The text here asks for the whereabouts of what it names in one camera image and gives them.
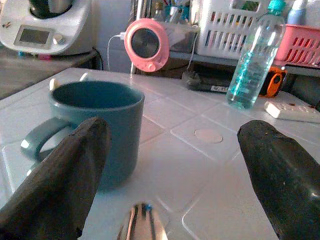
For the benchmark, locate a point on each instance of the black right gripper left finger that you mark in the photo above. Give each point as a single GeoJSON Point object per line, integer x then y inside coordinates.
{"type": "Point", "coordinates": [57, 180]}

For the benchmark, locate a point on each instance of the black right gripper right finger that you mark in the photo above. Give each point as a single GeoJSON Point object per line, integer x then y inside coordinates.
{"type": "Point", "coordinates": [282, 175]}

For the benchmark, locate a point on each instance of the white remote control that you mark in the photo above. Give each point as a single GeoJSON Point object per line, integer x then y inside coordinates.
{"type": "Point", "coordinates": [290, 110]}

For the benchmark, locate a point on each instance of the blue ceramic mug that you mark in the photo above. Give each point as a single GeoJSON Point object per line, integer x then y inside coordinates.
{"type": "Point", "coordinates": [105, 130]}

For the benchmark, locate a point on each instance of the orange black tape measure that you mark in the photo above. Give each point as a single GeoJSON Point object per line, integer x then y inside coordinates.
{"type": "Point", "coordinates": [273, 81]}

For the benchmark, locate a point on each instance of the silver metal fork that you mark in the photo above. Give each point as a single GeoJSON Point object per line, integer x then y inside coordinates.
{"type": "Point", "coordinates": [142, 223]}

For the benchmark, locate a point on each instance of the clear plastic water bottle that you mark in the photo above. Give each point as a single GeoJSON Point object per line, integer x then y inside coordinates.
{"type": "Point", "coordinates": [252, 67]}

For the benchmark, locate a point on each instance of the black power adapter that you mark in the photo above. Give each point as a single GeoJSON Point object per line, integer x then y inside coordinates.
{"type": "Point", "coordinates": [205, 83]}

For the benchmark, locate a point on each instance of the pink plastic basket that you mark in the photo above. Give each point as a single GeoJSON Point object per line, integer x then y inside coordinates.
{"type": "Point", "coordinates": [300, 45]}

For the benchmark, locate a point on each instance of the white kitchen food processor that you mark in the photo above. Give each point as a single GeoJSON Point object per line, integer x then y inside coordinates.
{"type": "Point", "coordinates": [47, 27]}

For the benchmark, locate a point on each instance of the white plastic basket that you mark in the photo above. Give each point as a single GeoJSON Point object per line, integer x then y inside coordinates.
{"type": "Point", "coordinates": [225, 27]}

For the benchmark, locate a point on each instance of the pink round cup warmer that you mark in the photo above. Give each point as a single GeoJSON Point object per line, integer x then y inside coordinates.
{"type": "Point", "coordinates": [147, 45]}

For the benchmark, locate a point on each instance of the blue white spray bottle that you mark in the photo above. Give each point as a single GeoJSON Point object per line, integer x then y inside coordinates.
{"type": "Point", "coordinates": [297, 12]}

